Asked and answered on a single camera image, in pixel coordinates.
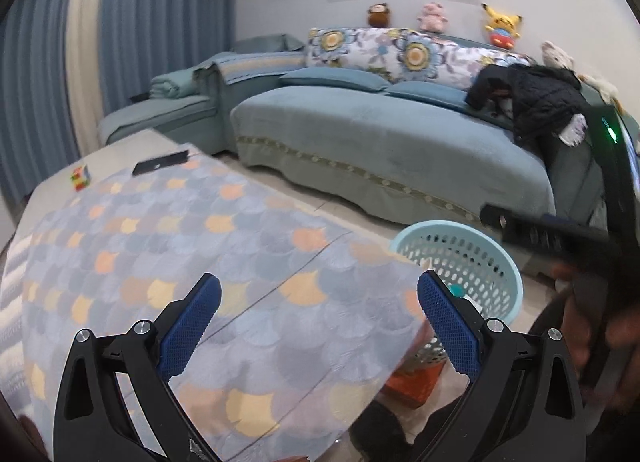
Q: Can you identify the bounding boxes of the teal sofa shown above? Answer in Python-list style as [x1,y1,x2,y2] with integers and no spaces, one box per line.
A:
[97,34,640,228]

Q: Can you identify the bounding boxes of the blue curtain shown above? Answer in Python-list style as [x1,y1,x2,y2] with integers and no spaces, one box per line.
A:
[0,0,81,198]
[100,0,238,115]

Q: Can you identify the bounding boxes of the orange box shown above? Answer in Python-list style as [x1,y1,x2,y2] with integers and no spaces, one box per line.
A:
[382,366,443,409]

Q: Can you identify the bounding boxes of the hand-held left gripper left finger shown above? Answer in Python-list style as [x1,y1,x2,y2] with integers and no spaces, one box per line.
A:
[52,273,223,462]

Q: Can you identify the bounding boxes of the white curtain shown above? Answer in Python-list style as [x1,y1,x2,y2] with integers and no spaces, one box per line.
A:
[65,0,111,153]

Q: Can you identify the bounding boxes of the scale-patterned table mat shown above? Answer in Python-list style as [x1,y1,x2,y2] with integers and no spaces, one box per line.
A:
[0,144,436,462]

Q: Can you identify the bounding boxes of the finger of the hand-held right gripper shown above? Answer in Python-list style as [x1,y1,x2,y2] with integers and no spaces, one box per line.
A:
[480,204,618,258]

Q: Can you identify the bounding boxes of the pink pig plush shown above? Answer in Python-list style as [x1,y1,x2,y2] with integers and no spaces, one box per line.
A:
[417,2,447,33]

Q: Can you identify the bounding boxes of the floral pillow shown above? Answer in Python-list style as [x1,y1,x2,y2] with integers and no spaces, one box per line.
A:
[306,28,416,83]
[400,32,533,90]

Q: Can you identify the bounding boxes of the teal back cushion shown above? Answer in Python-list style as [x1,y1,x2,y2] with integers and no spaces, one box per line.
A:
[232,33,305,54]

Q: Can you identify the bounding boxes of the brown monkey plush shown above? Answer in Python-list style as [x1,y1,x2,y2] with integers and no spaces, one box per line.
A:
[368,3,392,28]

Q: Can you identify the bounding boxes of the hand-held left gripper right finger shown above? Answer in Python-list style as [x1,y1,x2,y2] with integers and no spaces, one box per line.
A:
[415,269,588,462]

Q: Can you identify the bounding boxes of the folded teal blanket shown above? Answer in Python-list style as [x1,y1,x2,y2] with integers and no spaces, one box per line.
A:
[150,69,198,100]

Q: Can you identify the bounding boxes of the cream plush toy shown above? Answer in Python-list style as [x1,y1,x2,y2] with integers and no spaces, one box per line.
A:
[580,73,621,105]

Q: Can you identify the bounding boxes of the black smartphone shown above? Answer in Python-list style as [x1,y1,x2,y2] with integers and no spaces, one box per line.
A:
[132,151,190,176]

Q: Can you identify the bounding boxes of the white coffee table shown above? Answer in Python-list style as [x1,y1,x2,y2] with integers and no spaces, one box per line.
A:
[15,128,201,223]

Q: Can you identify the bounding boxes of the black jacket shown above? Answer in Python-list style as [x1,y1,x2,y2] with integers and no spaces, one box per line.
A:
[467,63,593,145]

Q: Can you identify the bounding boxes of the white floral cloth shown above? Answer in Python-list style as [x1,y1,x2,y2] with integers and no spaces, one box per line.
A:
[557,113,587,147]

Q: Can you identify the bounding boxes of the striped armrest cover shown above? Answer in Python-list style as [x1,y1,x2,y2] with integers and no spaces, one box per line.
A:
[215,52,307,88]

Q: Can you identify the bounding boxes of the teal cushion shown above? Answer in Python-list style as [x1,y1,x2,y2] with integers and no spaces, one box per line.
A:
[279,67,391,92]
[385,81,476,113]
[232,33,305,54]

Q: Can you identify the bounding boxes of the light blue perforated basket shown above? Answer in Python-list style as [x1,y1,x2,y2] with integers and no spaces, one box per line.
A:
[389,222,523,408]

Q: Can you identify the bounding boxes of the yellow mouse plush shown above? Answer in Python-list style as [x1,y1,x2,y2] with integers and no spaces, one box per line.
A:
[481,3,523,49]

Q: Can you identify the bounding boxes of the person's right hand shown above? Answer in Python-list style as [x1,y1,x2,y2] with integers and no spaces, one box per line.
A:
[555,262,640,388]

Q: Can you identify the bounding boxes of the white teddy bear plush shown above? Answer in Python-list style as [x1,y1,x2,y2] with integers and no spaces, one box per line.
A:
[541,40,581,75]

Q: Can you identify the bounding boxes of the colourful puzzle cube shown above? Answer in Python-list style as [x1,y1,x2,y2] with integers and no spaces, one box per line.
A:
[70,164,93,191]

